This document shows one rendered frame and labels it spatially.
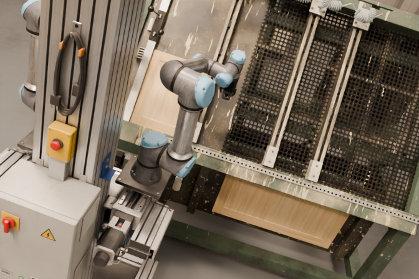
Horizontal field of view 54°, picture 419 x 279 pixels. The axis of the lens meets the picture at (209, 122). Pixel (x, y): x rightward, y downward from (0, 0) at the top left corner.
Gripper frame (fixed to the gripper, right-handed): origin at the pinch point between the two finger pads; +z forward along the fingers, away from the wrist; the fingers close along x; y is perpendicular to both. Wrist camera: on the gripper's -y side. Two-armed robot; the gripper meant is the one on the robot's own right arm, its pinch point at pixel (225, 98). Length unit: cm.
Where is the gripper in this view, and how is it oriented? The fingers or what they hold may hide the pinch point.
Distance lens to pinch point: 226.7
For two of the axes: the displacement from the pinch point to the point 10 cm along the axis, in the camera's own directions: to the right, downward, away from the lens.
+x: -9.4, -3.4, 0.5
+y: 3.2, -8.0, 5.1
